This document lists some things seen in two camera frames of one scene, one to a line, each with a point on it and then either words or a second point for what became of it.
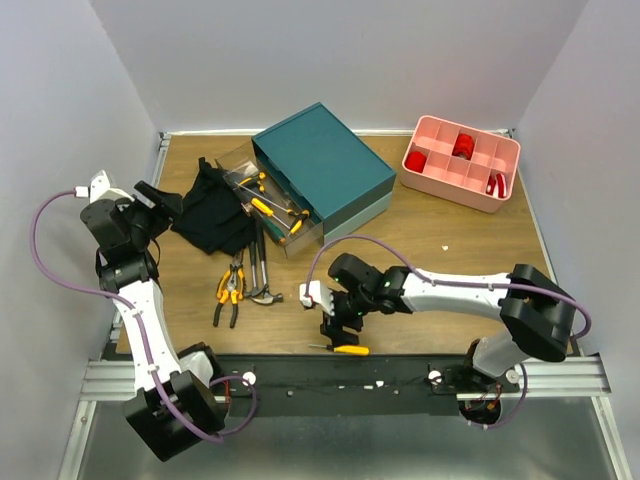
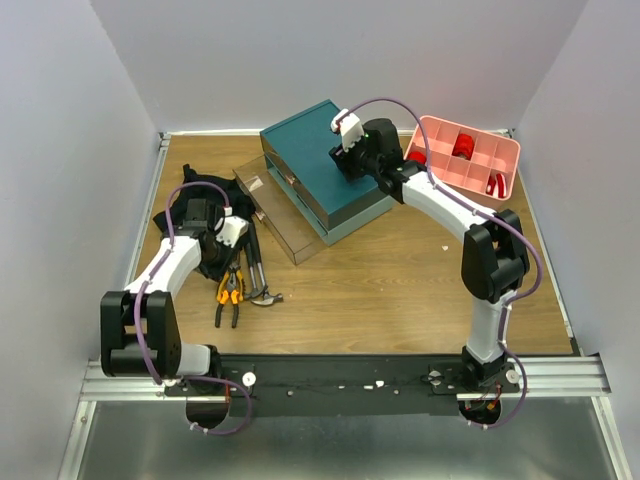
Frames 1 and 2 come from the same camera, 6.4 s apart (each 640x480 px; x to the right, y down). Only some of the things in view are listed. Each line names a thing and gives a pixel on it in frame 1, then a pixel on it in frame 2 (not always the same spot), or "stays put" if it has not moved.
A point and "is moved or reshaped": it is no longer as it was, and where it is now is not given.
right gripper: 341,320 -> 347,163
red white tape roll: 496,187 stays put
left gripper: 167,206 -> 218,271
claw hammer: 267,297 is moved or reshaped
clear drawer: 295,230 -> 312,204
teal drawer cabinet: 342,181 stays put
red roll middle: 464,146 stays put
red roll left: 415,161 stays put
